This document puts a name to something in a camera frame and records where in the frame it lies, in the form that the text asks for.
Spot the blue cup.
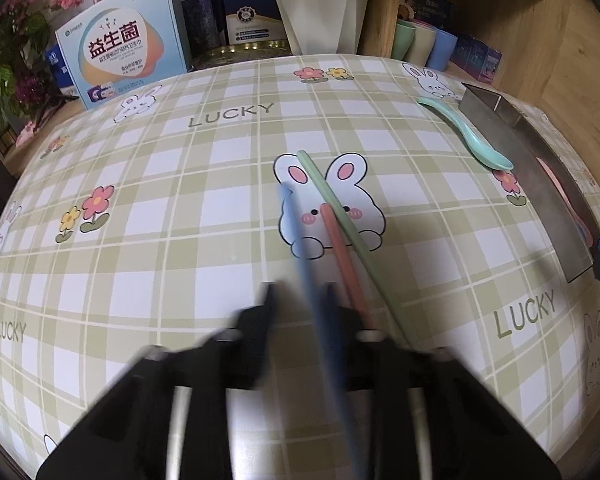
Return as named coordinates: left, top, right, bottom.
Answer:
left=432, top=30, right=458, bottom=71

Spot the dark patterned box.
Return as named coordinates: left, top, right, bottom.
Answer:
left=181, top=0, right=221, bottom=59

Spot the pink flower plant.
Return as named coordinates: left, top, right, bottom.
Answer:
left=0, top=0, right=88, bottom=121

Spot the green spoon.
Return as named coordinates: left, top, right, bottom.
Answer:
left=416, top=96, right=514, bottom=171

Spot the stainless steel utensil tray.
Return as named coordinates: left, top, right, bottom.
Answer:
left=458, top=81, right=600, bottom=283

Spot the pink chopstick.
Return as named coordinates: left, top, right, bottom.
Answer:
left=320, top=203, right=378, bottom=331

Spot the light blue printed box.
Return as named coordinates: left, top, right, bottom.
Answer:
left=55, top=0, right=193, bottom=110

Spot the dark blue box white label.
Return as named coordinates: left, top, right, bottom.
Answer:
left=220, top=0, right=291, bottom=46

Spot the wooden shelf unit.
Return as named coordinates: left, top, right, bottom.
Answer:
left=365, top=0, right=600, bottom=161

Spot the gold patterned tray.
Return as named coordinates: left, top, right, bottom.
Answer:
left=192, top=42, right=293, bottom=72

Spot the blue box with white print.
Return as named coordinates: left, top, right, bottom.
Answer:
left=416, top=0, right=453, bottom=30

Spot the green cup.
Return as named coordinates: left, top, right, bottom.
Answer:
left=392, top=20, right=419, bottom=61

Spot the pink spoon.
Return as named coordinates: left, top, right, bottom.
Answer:
left=536, top=156, right=593, bottom=250

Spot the blue chopstick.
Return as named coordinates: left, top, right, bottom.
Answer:
left=278, top=183, right=368, bottom=480

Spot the checked rabbit print tablecloth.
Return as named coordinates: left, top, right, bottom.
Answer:
left=0, top=52, right=600, bottom=480

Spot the purple printed box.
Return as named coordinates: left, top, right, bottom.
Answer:
left=452, top=34, right=503, bottom=84

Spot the beige cup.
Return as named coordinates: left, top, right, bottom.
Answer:
left=410, top=24, right=439, bottom=65

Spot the green chopstick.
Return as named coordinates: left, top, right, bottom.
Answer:
left=296, top=149, right=415, bottom=350

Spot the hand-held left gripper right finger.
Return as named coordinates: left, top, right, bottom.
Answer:
left=320, top=284, right=563, bottom=480

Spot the white plant pot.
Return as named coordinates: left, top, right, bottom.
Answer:
left=270, top=0, right=373, bottom=56

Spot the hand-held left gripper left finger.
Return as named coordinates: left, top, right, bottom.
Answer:
left=35, top=282, right=281, bottom=480

